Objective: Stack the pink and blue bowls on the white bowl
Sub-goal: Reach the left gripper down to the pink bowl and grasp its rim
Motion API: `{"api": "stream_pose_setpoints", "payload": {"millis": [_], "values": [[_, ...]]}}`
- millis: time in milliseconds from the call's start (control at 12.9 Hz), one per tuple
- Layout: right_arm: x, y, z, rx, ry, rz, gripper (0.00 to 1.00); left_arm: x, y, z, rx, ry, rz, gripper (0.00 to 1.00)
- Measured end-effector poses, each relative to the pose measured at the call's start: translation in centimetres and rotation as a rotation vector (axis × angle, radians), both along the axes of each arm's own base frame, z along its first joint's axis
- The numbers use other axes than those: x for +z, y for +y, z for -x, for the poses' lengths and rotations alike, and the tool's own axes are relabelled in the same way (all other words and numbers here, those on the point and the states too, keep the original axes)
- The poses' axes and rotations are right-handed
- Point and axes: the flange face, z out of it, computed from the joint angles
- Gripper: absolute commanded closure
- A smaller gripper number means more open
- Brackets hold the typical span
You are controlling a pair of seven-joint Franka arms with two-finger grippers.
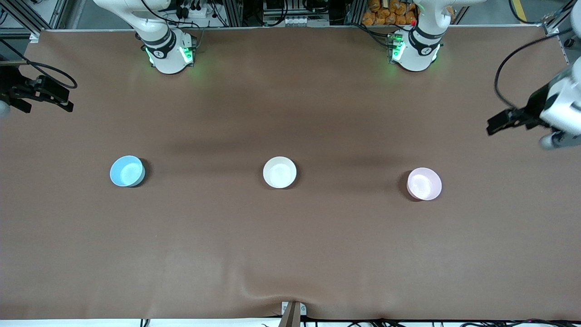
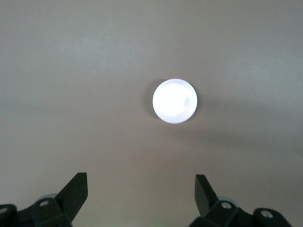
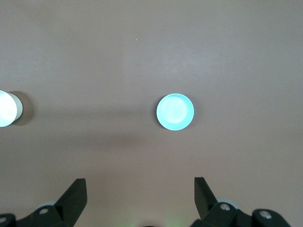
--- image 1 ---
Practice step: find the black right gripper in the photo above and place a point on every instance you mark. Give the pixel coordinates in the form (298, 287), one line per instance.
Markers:
(10, 87)

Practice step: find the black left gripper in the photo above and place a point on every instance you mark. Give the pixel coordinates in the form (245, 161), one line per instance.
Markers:
(537, 104)

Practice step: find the light blue bowl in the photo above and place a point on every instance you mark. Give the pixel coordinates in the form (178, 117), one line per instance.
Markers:
(127, 171)

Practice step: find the pink bowl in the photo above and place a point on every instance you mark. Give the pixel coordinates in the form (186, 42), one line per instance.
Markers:
(424, 184)

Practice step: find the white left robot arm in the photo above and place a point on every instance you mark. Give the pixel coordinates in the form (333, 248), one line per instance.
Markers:
(415, 56)

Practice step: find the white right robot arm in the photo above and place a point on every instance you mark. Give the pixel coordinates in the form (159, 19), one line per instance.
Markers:
(168, 56)

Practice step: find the white bowl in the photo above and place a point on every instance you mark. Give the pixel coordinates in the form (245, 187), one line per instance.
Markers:
(279, 172)

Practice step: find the orange snack packages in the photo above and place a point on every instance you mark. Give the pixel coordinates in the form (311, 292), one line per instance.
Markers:
(386, 13)

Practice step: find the white power strip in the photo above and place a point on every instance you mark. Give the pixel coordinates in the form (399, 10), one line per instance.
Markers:
(199, 11)

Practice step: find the white connector block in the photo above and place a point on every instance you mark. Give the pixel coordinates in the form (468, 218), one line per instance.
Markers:
(299, 21)

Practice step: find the brown table mat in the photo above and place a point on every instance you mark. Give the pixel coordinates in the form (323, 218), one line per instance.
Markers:
(290, 250)

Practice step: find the brown flat bar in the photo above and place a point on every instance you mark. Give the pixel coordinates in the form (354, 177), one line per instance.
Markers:
(290, 318)

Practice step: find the aluminium frame post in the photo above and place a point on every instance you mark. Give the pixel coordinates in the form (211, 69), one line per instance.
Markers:
(556, 20)
(25, 18)

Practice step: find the grey metal clamp bracket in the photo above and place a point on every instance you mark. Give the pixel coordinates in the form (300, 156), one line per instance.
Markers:
(303, 309)

